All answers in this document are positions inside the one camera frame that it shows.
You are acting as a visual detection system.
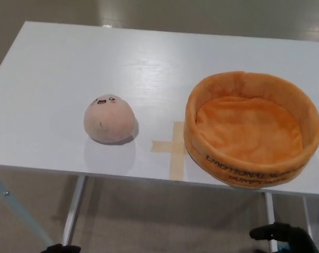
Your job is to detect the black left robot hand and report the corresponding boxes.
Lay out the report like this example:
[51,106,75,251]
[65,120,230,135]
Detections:
[45,244,82,253]

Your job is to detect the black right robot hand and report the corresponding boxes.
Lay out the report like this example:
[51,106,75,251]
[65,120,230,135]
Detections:
[249,222,319,253]

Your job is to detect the pink round plush toy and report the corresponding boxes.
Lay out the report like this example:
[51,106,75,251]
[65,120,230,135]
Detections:
[83,96,137,144]

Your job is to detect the orange plush round plate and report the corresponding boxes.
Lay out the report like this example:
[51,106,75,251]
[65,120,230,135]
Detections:
[183,73,319,191]

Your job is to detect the white table leg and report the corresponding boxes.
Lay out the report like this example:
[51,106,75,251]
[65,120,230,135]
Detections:
[264,192,279,252]
[62,176,89,246]
[303,196,317,238]

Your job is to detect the long beige tape strip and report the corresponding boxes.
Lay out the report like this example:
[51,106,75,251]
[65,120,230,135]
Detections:
[169,121,186,182]

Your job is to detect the short beige tape strip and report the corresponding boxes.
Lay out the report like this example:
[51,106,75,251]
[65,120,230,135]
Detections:
[151,140,188,154]

